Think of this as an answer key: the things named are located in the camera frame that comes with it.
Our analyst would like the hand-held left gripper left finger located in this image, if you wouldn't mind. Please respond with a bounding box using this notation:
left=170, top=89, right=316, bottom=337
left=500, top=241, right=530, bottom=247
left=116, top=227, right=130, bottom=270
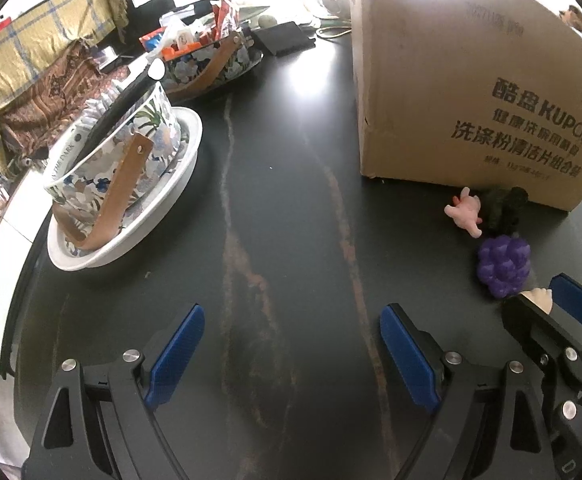
left=21, top=303, right=206, bottom=480

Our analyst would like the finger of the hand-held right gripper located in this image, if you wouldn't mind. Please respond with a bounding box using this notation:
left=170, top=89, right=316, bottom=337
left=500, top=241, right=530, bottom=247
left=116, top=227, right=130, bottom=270
left=502, top=293, right=582, bottom=480
left=550, top=273, right=582, bottom=341

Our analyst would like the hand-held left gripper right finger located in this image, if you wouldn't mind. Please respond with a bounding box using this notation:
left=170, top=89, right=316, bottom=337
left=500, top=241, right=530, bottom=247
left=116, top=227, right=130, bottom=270
left=379, top=303, right=568, bottom=480

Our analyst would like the beige figure toy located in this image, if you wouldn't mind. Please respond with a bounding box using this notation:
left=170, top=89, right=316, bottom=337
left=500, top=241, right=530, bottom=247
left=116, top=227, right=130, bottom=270
left=523, top=287, right=554, bottom=314

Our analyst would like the brown cardboard box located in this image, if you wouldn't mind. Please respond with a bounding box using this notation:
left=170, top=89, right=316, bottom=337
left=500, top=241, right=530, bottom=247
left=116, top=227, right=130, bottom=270
left=351, top=0, right=582, bottom=214

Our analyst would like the dark stone desktop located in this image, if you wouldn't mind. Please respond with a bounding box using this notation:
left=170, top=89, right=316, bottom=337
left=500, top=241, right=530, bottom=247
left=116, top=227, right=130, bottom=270
left=1, top=0, right=582, bottom=480

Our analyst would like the purple grapes toy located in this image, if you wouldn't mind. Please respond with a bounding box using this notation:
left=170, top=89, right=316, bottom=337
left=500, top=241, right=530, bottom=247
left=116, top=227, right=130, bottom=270
left=477, top=232, right=532, bottom=299

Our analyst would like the dark green toy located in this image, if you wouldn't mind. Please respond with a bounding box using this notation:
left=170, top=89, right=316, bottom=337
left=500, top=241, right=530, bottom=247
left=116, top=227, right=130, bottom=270
left=481, top=185, right=530, bottom=235

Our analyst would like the pink figure toy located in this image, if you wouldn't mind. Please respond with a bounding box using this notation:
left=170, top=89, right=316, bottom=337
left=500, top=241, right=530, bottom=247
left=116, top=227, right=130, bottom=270
left=444, top=186, right=484, bottom=239

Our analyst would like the white round plate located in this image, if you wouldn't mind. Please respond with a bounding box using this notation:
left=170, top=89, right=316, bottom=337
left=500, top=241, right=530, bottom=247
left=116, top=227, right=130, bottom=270
left=47, top=106, right=204, bottom=272

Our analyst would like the white low cabinet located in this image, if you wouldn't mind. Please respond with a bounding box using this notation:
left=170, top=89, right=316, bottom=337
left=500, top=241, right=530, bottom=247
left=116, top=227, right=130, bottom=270
left=0, top=169, right=54, bottom=377

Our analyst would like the brown patterned cloth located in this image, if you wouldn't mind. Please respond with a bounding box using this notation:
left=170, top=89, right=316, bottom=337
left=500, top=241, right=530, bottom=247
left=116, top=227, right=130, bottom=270
left=0, top=39, right=118, bottom=162

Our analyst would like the floral basket with sachets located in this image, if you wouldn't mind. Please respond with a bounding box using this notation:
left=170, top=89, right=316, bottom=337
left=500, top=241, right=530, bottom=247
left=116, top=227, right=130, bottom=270
left=163, top=32, right=264, bottom=102

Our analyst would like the colourful sachet pile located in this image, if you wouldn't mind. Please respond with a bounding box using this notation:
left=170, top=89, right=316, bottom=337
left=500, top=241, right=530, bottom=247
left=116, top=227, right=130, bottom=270
left=140, top=0, right=246, bottom=61

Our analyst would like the black flat case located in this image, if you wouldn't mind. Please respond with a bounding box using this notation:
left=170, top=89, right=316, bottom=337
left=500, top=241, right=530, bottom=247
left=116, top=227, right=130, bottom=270
left=252, top=20, right=317, bottom=57

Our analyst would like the yellow plaid blanket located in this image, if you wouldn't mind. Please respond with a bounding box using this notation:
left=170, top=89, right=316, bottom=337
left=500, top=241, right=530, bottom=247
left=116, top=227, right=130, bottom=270
left=0, top=0, right=130, bottom=126

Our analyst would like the floral basket with leather handles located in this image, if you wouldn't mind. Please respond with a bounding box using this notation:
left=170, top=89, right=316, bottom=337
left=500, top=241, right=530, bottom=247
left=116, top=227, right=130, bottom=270
left=44, top=77, right=184, bottom=257

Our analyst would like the gold wire stand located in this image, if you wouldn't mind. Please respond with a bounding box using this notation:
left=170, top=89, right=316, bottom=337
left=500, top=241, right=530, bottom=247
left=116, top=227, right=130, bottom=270
left=315, top=21, right=354, bottom=41

